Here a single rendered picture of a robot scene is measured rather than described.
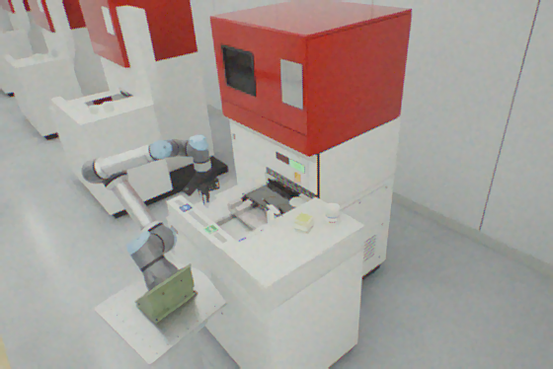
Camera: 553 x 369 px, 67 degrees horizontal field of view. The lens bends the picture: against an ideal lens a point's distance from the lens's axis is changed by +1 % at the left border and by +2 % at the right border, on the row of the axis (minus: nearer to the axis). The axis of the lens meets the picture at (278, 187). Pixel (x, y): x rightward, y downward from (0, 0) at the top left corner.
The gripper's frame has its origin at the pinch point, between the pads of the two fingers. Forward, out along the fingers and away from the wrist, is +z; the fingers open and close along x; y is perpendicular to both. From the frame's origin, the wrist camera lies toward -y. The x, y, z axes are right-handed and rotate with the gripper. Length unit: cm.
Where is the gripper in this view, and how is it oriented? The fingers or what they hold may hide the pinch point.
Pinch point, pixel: (205, 206)
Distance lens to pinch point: 201.4
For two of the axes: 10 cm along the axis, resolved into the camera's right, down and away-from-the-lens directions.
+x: -6.3, -3.8, 6.7
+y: 7.7, -3.7, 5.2
